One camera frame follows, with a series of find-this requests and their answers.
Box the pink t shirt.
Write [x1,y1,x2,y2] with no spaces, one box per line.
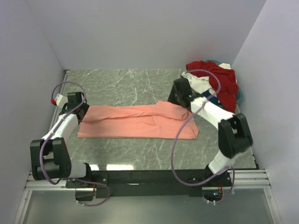
[78,101,199,140]

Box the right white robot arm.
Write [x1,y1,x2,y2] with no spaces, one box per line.
[169,78,253,186]

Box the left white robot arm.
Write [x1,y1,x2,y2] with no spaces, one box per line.
[30,92,93,188]

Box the white t shirt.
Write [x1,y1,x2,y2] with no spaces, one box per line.
[181,63,232,96]

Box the blue t shirt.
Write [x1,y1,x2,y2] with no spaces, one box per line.
[202,90,224,109]

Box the red t shirt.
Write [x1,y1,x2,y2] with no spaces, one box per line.
[186,61,239,112]

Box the teal plastic basin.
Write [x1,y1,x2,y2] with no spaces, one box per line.
[206,60,243,104]

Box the black base beam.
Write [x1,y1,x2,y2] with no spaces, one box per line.
[66,169,232,201]

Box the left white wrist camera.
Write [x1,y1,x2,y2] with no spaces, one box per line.
[50,93,68,108]

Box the aluminium rail frame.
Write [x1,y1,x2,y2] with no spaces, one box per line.
[14,170,272,224]

